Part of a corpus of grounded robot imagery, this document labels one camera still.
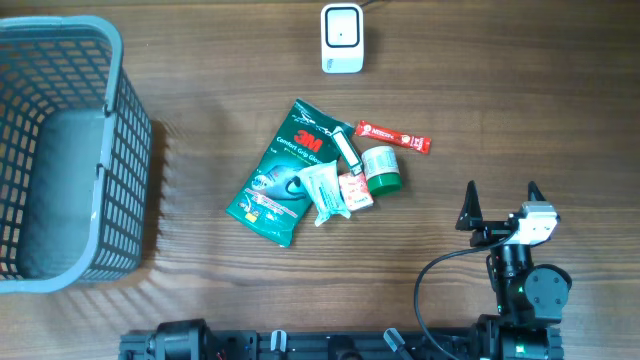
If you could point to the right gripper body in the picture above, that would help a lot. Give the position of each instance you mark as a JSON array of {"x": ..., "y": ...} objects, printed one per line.
[{"x": 490, "y": 233}]

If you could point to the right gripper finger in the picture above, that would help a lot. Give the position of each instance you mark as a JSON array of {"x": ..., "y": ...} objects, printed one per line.
[
  {"x": 470, "y": 217},
  {"x": 533, "y": 192}
]

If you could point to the red Nescafe stick sachet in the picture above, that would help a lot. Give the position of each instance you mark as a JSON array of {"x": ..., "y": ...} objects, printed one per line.
[{"x": 420, "y": 144}]

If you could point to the green lidded jar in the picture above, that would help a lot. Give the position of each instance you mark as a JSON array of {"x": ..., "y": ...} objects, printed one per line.
[{"x": 381, "y": 170}]

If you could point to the red white small carton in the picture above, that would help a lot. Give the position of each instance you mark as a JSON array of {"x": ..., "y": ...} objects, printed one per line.
[{"x": 355, "y": 192}]

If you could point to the green white gum pack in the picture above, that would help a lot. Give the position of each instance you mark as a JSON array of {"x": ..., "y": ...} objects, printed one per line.
[{"x": 347, "y": 150}]

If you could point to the white teal tissue packet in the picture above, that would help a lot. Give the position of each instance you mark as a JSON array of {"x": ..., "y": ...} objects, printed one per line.
[{"x": 322, "y": 185}]

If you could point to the green 3M gloves packet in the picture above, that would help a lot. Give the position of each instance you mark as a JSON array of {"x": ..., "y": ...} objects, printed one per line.
[{"x": 273, "y": 200}]

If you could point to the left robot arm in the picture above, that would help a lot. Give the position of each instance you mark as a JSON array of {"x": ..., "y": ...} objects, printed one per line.
[{"x": 182, "y": 340}]

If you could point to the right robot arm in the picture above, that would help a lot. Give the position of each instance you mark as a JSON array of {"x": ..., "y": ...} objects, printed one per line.
[{"x": 529, "y": 297}]

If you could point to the white barcode scanner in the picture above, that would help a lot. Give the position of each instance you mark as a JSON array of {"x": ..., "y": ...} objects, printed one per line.
[{"x": 342, "y": 38}]

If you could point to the grey plastic mesh basket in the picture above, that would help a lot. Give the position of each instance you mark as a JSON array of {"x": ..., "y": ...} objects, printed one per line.
[{"x": 76, "y": 146}]

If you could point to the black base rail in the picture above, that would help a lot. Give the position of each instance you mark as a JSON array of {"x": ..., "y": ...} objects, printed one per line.
[{"x": 438, "y": 343}]

